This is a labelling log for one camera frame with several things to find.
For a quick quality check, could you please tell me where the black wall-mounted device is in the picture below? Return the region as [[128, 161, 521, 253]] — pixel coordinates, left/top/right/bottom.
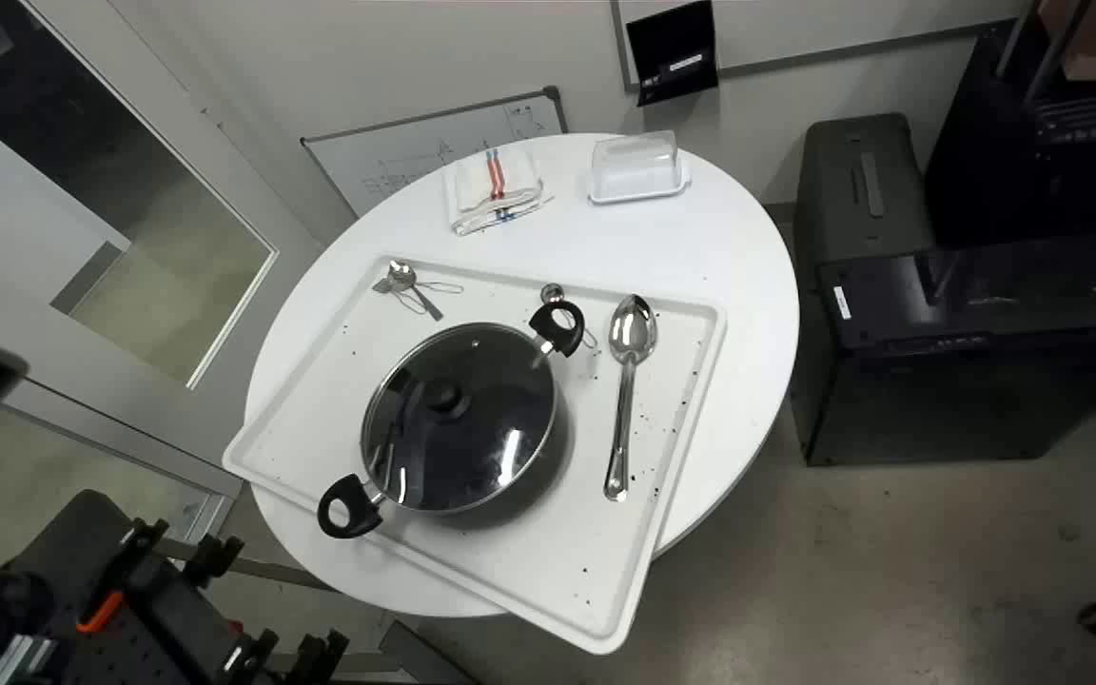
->
[[627, 0, 720, 106]]

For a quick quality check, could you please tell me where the black cabinet box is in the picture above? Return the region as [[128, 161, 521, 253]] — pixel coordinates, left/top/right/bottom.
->
[[794, 113, 1096, 468]]

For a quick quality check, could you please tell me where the black equipment cart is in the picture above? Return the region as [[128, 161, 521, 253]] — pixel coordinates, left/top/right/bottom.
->
[[0, 491, 348, 685]]

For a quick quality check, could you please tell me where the white plastic tray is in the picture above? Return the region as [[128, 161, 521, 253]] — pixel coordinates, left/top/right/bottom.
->
[[225, 262, 723, 656]]

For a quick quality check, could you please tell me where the whiteboard leaning on wall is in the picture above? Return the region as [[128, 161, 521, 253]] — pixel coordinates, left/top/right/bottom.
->
[[304, 88, 565, 213]]

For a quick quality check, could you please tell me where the clear plastic butter dish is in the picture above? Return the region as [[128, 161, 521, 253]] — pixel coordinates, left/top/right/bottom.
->
[[587, 129, 693, 205]]

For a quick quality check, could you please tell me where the round white table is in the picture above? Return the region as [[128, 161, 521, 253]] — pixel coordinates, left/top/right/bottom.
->
[[240, 129, 804, 623]]

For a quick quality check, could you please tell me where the glass pot lid black knob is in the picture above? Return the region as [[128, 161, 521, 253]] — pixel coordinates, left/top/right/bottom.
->
[[362, 323, 560, 513]]

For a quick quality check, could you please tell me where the black pot with handles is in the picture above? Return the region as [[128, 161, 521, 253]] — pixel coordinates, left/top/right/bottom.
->
[[315, 298, 587, 540]]

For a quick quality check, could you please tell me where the large steel spoon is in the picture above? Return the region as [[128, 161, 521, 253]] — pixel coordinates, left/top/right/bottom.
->
[[599, 298, 657, 501]]

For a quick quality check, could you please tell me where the small steel spoon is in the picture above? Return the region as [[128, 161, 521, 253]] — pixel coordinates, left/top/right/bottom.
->
[[384, 257, 442, 319]]

